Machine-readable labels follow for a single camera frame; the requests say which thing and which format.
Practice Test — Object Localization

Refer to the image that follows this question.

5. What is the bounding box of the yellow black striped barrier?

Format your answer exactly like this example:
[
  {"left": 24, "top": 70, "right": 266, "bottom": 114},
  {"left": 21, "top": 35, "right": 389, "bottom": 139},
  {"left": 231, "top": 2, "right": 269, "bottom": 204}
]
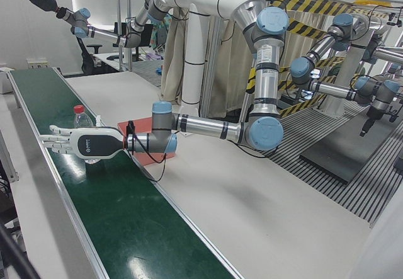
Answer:
[{"left": 247, "top": 0, "right": 352, "bottom": 123}]

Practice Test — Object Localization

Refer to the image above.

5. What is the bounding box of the black tripod leg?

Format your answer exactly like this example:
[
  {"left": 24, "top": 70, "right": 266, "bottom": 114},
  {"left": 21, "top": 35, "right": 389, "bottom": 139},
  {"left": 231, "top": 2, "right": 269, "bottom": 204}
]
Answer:
[{"left": 0, "top": 219, "right": 42, "bottom": 279}]

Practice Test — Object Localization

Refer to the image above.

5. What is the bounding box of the beige curtain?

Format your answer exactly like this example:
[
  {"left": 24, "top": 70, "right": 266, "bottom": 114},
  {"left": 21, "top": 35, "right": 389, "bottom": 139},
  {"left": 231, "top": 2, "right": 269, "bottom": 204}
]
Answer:
[{"left": 160, "top": 11, "right": 253, "bottom": 116}]

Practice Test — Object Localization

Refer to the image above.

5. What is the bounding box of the white office desk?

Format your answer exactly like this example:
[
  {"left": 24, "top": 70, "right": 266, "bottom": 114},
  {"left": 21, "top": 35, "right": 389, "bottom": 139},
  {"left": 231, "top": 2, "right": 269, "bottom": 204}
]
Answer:
[{"left": 93, "top": 52, "right": 164, "bottom": 88}]

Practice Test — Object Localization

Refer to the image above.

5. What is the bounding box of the aluminium frame upright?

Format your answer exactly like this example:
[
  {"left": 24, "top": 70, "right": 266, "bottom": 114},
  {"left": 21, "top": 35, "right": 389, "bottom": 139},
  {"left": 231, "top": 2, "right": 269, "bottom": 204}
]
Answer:
[{"left": 115, "top": 0, "right": 133, "bottom": 72}]

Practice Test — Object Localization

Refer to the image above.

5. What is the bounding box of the white spare robot column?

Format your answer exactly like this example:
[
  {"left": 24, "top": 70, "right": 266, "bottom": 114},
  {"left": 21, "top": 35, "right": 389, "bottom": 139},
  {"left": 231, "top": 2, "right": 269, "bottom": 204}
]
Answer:
[{"left": 324, "top": 14, "right": 378, "bottom": 119}]

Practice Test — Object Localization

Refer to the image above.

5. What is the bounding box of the black floor platform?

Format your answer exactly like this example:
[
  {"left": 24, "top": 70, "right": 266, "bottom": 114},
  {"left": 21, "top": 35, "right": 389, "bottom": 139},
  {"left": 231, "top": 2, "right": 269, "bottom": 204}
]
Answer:
[{"left": 298, "top": 124, "right": 398, "bottom": 185}]

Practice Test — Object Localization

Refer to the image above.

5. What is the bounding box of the clear water bottle red label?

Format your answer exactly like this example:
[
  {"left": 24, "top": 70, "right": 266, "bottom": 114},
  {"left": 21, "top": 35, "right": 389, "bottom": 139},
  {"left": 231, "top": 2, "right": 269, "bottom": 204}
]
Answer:
[{"left": 73, "top": 105, "right": 99, "bottom": 166}]

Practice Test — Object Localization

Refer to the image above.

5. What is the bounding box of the aluminium bracket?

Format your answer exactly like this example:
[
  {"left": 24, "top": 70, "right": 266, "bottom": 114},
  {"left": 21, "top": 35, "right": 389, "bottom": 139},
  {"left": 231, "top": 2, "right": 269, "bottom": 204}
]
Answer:
[{"left": 0, "top": 127, "right": 19, "bottom": 184}]

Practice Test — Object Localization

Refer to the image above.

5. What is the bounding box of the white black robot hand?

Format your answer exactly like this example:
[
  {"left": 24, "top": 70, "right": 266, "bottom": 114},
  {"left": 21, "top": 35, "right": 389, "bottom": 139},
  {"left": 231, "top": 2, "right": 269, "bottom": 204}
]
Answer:
[{"left": 40, "top": 115, "right": 127, "bottom": 161}]

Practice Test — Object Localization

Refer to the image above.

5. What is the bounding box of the green conveyor belt aluminium frame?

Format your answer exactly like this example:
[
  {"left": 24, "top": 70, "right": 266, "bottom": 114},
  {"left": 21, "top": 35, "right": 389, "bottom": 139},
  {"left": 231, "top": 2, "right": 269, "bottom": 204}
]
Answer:
[{"left": 6, "top": 67, "right": 245, "bottom": 279}]

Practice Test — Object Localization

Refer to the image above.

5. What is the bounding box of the black office monitor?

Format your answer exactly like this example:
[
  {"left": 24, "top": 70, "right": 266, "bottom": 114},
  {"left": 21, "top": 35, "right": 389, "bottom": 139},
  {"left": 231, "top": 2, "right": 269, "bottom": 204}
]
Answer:
[{"left": 113, "top": 22, "right": 150, "bottom": 62}]

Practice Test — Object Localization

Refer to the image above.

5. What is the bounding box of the pink plastic basket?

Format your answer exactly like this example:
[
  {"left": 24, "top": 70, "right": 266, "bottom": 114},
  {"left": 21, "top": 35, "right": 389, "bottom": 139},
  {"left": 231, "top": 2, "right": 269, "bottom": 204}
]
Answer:
[{"left": 116, "top": 117, "right": 178, "bottom": 167}]

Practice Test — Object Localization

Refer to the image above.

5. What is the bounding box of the black spare end effector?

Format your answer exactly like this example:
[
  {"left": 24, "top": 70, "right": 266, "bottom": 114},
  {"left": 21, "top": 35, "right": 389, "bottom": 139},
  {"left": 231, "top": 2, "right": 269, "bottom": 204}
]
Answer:
[{"left": 360, "top": 105, "right": 377, "bottom": 138}]

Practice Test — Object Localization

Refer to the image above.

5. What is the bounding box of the white wall socket strip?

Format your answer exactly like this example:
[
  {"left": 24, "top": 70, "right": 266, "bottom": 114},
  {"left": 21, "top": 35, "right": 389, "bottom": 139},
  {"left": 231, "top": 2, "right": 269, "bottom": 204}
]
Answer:
[{"left": 26, "top": 57, "right": 48, "bottom": 69}]

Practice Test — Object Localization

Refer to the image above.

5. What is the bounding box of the white robot torso column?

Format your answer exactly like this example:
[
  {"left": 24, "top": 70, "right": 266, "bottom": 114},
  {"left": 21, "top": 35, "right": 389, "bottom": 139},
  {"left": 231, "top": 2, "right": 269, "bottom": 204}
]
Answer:
[{"left": 154, "top": 0, "right": 268, "bottom": 125}]

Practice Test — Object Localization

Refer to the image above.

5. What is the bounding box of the black office chair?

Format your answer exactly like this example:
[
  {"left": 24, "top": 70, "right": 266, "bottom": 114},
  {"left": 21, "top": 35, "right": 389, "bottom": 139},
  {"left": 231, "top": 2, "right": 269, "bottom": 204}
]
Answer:
[{"left": 76, "top": 36, "right": 103, "bottom": 74}]

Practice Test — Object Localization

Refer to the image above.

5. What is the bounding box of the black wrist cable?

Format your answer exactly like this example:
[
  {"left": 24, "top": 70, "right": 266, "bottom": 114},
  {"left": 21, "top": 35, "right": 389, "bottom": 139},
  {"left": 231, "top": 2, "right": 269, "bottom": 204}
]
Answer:
[{"left": 127, "top": 124, "right": 169, "bottom": 183}]

